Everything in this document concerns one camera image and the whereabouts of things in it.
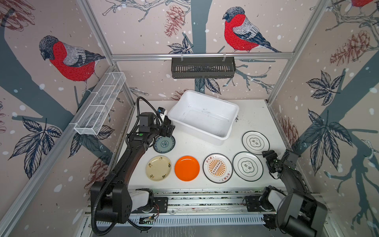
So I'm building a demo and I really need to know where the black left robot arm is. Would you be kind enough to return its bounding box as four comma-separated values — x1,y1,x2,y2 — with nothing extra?
90,97,175,236

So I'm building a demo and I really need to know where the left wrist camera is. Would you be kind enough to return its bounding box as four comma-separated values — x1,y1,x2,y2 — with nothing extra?
157,107,167,121

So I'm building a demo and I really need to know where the white plastic bin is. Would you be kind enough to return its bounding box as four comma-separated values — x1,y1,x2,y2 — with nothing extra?
167,90,239,146

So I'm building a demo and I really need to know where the white plate orange sunburst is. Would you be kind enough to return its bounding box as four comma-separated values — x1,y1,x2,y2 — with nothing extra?
202,153,234,184

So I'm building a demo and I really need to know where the white plate green rim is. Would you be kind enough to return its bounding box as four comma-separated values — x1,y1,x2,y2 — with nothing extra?
242,131,270,155
233,152,264,182

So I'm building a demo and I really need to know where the cream yellow plate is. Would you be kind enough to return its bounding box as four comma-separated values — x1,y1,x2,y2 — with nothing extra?
146,156,172,181

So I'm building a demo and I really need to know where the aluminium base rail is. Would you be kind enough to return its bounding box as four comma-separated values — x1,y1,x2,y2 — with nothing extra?
85,188,329,227

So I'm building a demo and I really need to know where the white wire mesh shelf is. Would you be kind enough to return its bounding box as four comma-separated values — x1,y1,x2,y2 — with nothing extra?
74,72,126,135

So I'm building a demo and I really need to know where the black hanging wire basket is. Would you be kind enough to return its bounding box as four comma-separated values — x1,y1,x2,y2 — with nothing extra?
171,57,236,79

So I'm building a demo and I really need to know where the green blue floral plate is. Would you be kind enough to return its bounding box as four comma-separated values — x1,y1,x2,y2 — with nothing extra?
153,136,176,154

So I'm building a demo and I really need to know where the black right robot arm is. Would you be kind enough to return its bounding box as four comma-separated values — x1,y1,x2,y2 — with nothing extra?
260,150,328,237

